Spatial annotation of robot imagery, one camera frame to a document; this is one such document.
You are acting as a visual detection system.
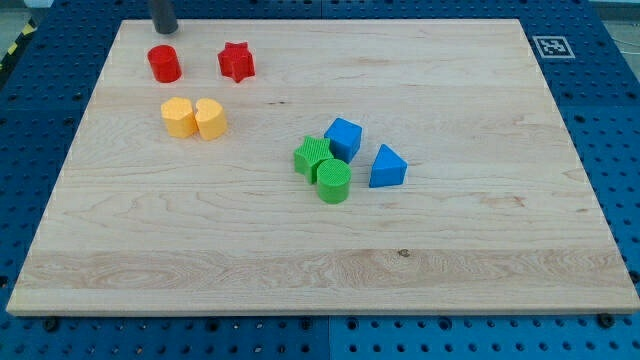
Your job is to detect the red cylinder block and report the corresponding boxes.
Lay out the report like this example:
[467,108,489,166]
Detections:
[147,45,182,83]

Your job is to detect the yellow hexagon block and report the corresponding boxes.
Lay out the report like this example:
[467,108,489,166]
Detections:
[161,97,198,138]

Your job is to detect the green cylinder block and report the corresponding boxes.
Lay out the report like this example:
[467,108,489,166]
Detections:
[317,159,352,204]

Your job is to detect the green star block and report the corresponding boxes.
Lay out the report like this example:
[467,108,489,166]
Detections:
[293,136,334,184]

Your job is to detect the wooden board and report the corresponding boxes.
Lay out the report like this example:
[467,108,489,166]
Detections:
[7,19,639,317]

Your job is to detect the blue cube block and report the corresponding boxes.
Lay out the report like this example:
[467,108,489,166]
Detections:
[324,118,363,164]

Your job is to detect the blue triangle block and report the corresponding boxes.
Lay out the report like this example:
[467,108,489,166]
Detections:
[369,144,408,188]

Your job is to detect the yellow heart block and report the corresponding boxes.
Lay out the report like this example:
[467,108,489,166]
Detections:
[195,98,228,140]

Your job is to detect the red star block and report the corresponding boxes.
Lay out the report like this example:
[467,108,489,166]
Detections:
[217,42,256,83]

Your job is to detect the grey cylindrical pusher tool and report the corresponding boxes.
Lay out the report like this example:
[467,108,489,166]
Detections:
[147,0,179,35]

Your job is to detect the white fiducial marker tag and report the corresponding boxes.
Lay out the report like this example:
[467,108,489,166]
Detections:
[532,35,575,59]

